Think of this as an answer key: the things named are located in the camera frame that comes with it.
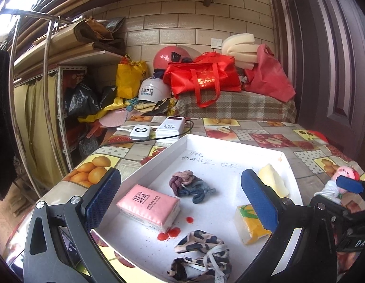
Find white foam tray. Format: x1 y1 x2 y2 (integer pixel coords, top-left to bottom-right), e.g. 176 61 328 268
91 133 304 283

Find blue knotted hair tie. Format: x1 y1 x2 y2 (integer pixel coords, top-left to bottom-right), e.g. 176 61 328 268
178 180 217 204

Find steel clothes rack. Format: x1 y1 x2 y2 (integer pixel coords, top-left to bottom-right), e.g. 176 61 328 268
7 10 72 198

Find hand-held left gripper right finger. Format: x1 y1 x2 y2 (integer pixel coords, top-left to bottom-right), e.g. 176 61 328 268
241 169 338 283

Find plaid sofa cover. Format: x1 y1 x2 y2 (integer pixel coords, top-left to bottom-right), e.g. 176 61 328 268
174 90 297 123

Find red helmet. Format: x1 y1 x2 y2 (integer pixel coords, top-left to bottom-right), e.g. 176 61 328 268
153 46 190 71

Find pale yellow sponge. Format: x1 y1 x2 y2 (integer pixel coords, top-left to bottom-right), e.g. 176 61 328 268
258 163 290 198

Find wooden boards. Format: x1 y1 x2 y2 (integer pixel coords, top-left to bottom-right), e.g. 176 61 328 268
13 43 124 80

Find pink tissue pack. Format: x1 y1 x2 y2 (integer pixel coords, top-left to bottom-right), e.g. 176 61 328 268
116 184 181 233

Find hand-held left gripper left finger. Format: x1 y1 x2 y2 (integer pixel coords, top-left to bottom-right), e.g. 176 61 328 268
23 167 122 283

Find camouflage face mask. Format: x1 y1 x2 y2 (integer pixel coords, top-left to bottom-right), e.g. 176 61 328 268
174 230 230 255
167 250 232 283

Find red printed cloth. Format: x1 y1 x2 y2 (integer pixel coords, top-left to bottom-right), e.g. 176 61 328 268
306 130 330 143

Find yellow cloth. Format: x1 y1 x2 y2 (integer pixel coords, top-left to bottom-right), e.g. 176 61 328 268
78 96 133 123

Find black garment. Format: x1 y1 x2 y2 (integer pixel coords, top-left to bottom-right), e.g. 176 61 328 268
0 50 17 202

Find pink plush toy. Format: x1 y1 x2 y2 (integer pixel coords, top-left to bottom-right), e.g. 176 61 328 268
331 165 360 190

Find red glossy tote bag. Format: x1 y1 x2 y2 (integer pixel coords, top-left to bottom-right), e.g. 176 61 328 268
162 51 242 108

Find black cable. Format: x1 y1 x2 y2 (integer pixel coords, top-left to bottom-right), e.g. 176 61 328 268
110 119 195 148

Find purple knotted hair tie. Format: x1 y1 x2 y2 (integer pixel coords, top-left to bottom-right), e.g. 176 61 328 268
169 170 202 196

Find black plastic bag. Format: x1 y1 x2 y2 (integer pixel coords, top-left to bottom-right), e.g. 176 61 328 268
98 85 118 109
65 83 100 117

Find cream foam roll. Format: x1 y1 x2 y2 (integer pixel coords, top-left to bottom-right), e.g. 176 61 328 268
221 34 257 70

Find pink hat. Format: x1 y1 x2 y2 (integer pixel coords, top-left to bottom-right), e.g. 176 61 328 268
99 112 127 128

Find yellow bag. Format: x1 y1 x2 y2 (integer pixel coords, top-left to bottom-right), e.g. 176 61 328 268
116 54 148 99

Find white power bank with display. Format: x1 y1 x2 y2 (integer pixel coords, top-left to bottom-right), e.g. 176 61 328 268
155 116 187 138

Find white round charger device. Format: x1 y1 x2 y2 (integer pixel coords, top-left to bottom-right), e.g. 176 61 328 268
129 125 157 141

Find red nonwoven bag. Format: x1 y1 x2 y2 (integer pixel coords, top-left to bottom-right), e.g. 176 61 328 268
244 44 296 103

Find white helmet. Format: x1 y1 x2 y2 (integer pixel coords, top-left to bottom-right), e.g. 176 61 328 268
138 77 171 104

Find yellow tissue pack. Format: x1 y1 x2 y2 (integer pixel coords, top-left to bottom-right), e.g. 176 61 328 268
233 204 273 246

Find brown panel door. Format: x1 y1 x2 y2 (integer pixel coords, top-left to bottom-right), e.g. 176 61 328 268
265 0 365 166

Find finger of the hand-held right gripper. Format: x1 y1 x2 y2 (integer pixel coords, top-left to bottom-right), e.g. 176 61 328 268
309 195 365 254
336 175 365 195

